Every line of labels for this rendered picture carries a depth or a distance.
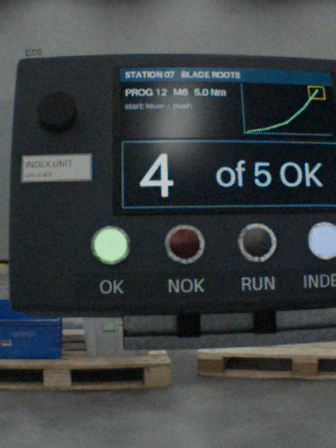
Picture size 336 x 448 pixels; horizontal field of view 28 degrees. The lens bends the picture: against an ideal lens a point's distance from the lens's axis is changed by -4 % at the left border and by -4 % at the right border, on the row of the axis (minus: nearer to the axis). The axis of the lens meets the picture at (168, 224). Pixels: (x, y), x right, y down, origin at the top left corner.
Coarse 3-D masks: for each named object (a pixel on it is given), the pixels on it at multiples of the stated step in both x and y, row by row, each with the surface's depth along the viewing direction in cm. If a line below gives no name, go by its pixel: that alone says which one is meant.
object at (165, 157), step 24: (120, 144) 49; (144, 144) 49; (168, 144) 49; (120, 168) 48; (144, 168) 48; (168, 168) 48; (192, 168) 49; (120, 192) 48; (144, 192) 48; (168, 192) 48; (192, 192) 48
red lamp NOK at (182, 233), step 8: (168, 232) 48; (176, 232) 47; (184, 232) 47; (192, 232) 47; (168, 240) 47; (176, 240) 47; (184, 240) 47; (192, 240) 47; (200, 240) 48; (168, 248) 47; (176, 248) 47; (184, 248) 47; (192, 248) 47; (200, 248) 47; (176, 256) 47; (184, 256) 47; (192, 256) 47
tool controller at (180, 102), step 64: (64, 64) 50; (128, 64) 50; (192, 64) 50; (256, 64) 50; (320, 64) 51; (64, 128) 48; (128, 128) 49; (192, 128) 49; (256, 128) 49; (320, 128) 50; (64, 192) 48; (256, 192) 49; (320, 192) 49; (64, 256) 47; (128, 256) 47; (192, 320) 52; (256, 320) 53
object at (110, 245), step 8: (96, 232) 47; (104, 232) 47; (112, 232) 47; (120, 232) 47; (96, 240) 47; (104, 240) 47; (112, 240) 47; (120, 240) 47; (128, 240) 47; (96, 248) 47; (104, 248) 47; (112, 248) 47; (120, 248) 47; (128, 248) 47; (96, 256) 47; (104, 256) 47; (112, 256) 47; (120, 256) 47; (112, 264) 47
